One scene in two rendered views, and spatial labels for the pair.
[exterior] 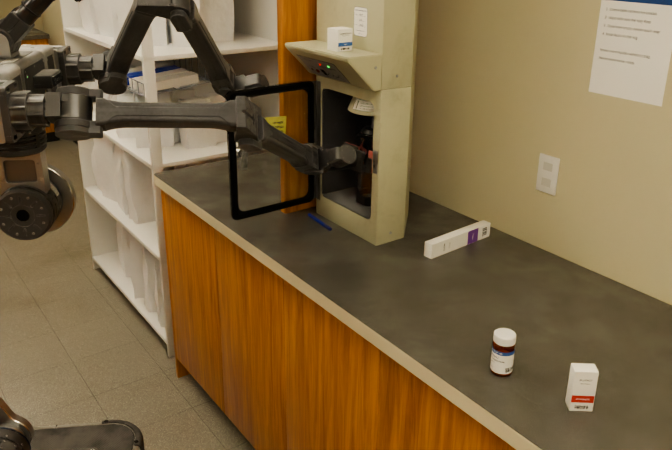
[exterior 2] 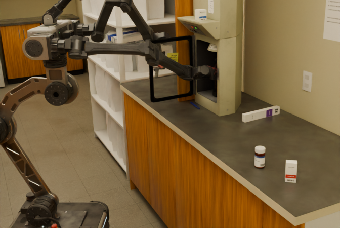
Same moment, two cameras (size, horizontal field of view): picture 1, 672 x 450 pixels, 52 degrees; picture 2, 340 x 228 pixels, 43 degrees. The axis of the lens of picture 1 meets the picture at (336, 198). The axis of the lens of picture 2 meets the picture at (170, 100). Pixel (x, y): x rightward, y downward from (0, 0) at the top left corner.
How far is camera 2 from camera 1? 65 cm
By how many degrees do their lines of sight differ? 11
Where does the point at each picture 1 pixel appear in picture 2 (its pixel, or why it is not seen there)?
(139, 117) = (102, 49)
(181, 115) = (121, 48)
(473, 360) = (248, 161)
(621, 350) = (323, 161)
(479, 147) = (277, 69)
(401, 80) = (230, 34)
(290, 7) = (180, 0)
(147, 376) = (116, 188)
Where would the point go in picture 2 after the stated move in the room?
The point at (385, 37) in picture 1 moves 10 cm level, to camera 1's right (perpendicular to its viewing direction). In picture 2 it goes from (221, 13) to (239, 13)
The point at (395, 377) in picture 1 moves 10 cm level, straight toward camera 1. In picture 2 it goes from (216, 172) to (212, 181)
